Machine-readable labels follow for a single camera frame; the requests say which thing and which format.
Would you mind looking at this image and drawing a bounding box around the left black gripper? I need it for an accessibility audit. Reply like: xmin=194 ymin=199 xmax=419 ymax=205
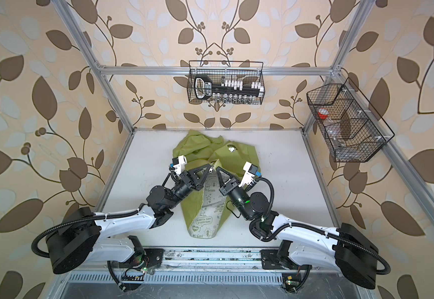
xmin=164 ymin=163 xmax=207 ymax=212

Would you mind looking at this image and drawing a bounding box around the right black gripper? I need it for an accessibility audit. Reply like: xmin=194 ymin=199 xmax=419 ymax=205
xmin=219 ymin=167 xmax=253 ymax=223

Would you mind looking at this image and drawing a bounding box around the green zip-up hooded jacket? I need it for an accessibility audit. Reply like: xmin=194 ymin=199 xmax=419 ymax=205
xmin=173 ymin=130 xmax=259 ymax=239

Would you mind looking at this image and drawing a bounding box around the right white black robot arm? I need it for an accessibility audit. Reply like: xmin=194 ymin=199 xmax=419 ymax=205
xmin=216 ymin=164 xmax=391 ymax=290

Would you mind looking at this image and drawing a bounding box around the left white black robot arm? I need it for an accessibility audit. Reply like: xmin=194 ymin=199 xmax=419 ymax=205
xmin=31 ymin=164 xmax=212 ymax=274

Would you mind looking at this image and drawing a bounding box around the black tool set in basket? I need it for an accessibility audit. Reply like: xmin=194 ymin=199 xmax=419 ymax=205
xmin=190 ymin=75 xmax=266 ymax=105

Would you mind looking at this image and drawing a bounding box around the red-capped item in basket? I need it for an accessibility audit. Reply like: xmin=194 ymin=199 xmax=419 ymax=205
xmin=318 ymin=108 xmax=330 ymax=121

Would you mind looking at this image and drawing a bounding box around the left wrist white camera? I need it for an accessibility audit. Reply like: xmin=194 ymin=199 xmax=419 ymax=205
xmin=170 ymin=155 xmax=187 ymax=176

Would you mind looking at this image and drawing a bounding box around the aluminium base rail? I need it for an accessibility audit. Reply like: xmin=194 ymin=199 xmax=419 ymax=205
xmin=57 ymin=246 xmax=367 ymax=274

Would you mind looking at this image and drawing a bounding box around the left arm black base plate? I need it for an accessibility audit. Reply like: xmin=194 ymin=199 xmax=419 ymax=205
xmin=126 ymin=248 xmax=165 ymax=270

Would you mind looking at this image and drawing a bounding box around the black wire basket back wall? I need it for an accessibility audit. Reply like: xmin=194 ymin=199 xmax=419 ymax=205
xmin=187 ymin=59 xmax=266 ymax=105

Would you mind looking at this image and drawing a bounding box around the black wire basket wall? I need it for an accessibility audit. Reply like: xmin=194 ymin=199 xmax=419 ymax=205
xmin=306 ymin=78 xmax=395 ymax=163
xmin=187 ymin=59 xmax=266 ymax=105

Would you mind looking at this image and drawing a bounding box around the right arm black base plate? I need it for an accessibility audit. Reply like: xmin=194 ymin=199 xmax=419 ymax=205
xmin=260 ymin=249 xmax=313 ymax=271

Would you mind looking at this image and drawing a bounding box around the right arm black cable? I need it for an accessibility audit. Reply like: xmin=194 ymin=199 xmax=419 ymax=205
xmin=281 ymin=265 xmax=312 ymax=293

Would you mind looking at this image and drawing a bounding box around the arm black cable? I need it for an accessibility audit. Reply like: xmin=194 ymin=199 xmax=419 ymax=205
xmin=281 ymin=265 xmax=312 ymax=293
xmin=106 ymin=261 xmax=145 ymax=292

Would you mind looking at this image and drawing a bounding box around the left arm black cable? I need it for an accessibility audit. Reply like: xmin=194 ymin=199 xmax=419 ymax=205
xmin=106 ymin=261 xmax=145 ymax=292

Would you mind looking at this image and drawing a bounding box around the black wire basket right wall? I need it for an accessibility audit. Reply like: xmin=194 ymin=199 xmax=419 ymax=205
xmin=306 ymin=78 xmax=395 ymax=163

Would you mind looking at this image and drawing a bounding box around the aluminium frame back crossbar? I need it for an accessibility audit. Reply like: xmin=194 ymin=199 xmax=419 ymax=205
xmin=98 ymin=66 xmax=333 ymax=76

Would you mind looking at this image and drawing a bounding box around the aluminium frame right post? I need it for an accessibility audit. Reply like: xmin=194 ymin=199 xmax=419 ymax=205
xmin=301 ymin=0 xmax=375 ymax=135

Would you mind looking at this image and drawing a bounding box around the aluminium frame post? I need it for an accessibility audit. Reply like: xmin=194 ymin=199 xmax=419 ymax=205
xmin=51 ymin=0 xmax=134 ymax=134
xmin=301 ymin=0 xmax=375 ymax=135

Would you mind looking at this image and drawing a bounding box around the aluminium frame left post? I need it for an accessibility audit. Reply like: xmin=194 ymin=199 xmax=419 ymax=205
xmin=51 ymin=0 xmax=134 ymax=134

